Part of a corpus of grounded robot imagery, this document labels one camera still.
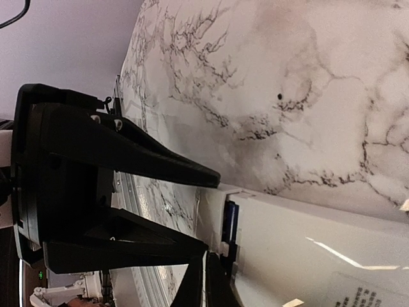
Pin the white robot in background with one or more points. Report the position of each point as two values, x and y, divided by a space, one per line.
88 286

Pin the aluminium front table rail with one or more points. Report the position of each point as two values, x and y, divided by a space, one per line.
148 282

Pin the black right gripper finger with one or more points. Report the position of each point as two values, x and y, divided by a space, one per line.
205 283

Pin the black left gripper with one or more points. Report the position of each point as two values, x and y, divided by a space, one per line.
64 153

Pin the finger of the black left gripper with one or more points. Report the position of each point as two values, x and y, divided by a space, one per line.
93 244

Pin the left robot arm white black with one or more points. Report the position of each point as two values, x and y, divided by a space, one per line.
4 179

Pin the white remote control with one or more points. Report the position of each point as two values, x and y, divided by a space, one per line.
290 250

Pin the white battery cover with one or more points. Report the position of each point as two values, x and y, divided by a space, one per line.
210 213

